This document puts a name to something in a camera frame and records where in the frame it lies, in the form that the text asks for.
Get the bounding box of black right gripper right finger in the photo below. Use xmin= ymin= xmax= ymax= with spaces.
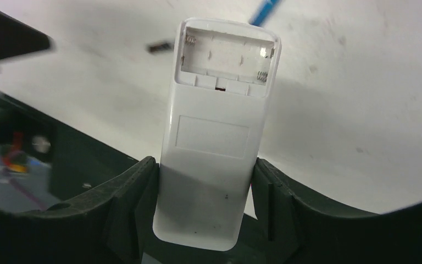
xmin=251 ymin=159 xmax=422 ymax=263

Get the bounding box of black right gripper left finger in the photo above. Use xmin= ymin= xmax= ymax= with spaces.
xmin=0 ymin=157 xmax=159 ymax=263

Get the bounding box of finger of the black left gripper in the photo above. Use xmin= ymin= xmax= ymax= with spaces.
xmin=0 ymin=11 xmax=52 ymax=60

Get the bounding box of black AAA battery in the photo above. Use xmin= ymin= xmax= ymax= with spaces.
xmin=147 ymin=41 xmax=174 ymax=54

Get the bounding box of white air conditioner remote control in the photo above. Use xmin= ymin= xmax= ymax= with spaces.
xmin=152 ymin=18 xmax=281 ymax=251

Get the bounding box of blue AAA battery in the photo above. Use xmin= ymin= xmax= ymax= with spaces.
xmin=248 ymin=0 xmax=281 ymax=27

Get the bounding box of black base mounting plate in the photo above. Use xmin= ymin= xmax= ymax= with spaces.
xmin=0 ymin=94 xmax=265 ymax=263

